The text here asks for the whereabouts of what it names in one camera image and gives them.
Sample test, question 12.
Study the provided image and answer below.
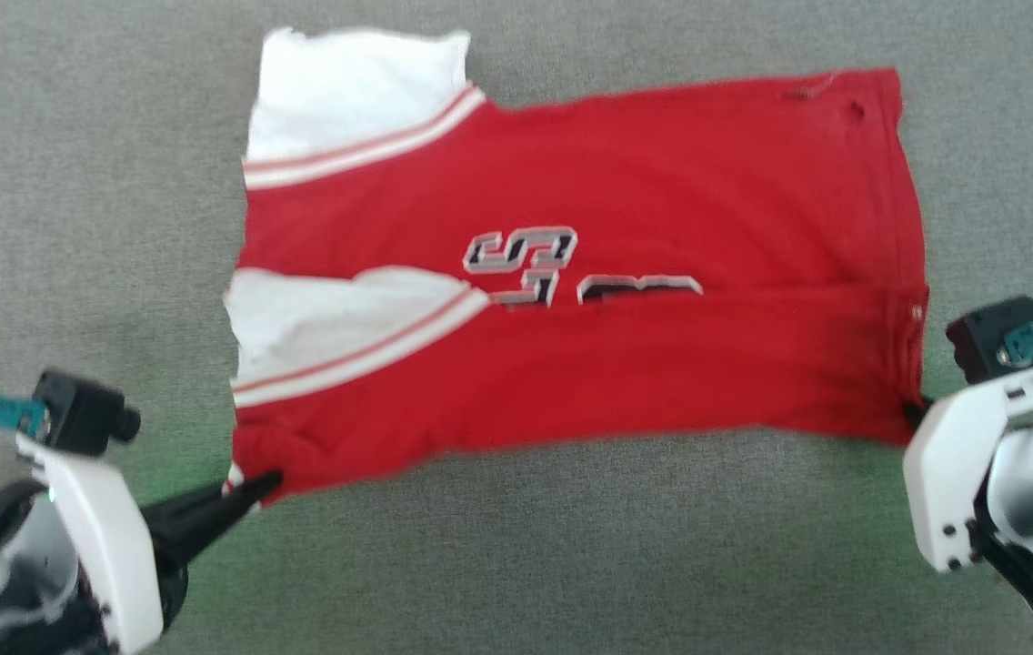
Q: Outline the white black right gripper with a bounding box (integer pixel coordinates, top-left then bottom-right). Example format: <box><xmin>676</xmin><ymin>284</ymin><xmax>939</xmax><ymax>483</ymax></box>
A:
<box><xmin>902</xmin><ymin>360</ymin><xmax>1033</xmax><ymax>575</ymax></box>

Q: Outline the red and white jersey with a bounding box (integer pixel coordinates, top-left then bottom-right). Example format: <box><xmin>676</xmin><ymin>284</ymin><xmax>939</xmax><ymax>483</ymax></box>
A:
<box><xmin>224</xmin><ymin>27</ymin><xmax>932</xmax><ymax>507</ymax></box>

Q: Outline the teal left camera connector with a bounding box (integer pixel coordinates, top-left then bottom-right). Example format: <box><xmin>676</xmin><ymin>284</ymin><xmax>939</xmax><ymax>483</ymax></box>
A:
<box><xmin>0</xmin><ymin>393</ymin><xmax>50</xmax><ymax>437</ymax></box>

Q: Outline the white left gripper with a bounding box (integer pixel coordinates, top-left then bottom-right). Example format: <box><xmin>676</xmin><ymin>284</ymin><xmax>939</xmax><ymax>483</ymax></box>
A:
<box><xmin>16</xmin><ymin>433</ymin><xmax>284</xmax><ymax>655</ymax></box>

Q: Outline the grey fabric sofa cushion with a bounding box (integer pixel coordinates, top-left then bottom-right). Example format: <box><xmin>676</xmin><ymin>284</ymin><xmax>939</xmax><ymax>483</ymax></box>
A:
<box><xmin>0</xmin><ymin>0</ymin><xmax>1033</xmax><ymax>655</ymax></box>

